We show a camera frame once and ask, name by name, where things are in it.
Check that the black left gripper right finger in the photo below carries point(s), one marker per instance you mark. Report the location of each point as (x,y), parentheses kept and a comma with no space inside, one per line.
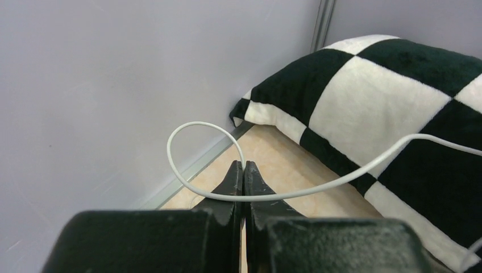
(280,239)

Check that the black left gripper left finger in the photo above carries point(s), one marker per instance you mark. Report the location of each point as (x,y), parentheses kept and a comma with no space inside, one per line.
(205,238)

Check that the black white checkered pillow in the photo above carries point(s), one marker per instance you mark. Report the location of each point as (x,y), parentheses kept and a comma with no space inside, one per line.
(350,101)

